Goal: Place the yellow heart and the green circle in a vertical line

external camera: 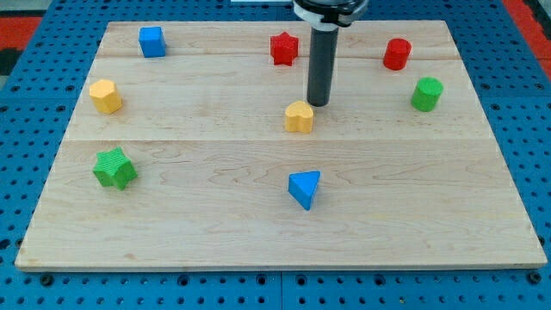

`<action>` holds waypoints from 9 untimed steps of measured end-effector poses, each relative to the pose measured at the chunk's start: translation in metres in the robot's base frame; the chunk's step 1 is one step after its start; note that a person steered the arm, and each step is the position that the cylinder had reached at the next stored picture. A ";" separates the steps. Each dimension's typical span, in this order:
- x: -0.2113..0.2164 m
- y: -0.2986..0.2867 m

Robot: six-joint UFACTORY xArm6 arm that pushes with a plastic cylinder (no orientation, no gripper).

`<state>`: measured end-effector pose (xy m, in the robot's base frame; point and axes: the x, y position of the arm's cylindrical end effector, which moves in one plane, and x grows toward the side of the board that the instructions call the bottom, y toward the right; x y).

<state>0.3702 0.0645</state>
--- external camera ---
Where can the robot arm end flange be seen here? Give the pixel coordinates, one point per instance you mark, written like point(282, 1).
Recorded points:
point(328, 15)

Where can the yellow heart block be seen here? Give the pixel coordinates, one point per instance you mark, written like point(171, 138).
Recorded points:
point(299, 117)

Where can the blue triangle block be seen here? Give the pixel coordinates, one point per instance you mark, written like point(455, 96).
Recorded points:
point(302, 186)

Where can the light wooden board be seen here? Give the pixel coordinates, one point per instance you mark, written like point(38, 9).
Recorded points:
point(400, 189)

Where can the red star block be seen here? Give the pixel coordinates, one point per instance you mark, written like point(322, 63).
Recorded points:
point(284, 48)

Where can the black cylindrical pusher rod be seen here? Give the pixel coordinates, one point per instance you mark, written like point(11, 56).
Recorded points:
point(323, 46)

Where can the red cylinder block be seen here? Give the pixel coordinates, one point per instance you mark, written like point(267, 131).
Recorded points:
point(396, 54)

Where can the green cylinder block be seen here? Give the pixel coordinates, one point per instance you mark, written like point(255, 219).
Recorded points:
point(426, 94)

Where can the green star block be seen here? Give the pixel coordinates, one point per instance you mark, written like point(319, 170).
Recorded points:
point(114, 168)

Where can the blue cube block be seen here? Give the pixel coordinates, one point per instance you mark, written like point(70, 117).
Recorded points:
point(151, 40)

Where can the yellow hexagon block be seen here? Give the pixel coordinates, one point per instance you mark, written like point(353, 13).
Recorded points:
point(105, 96)

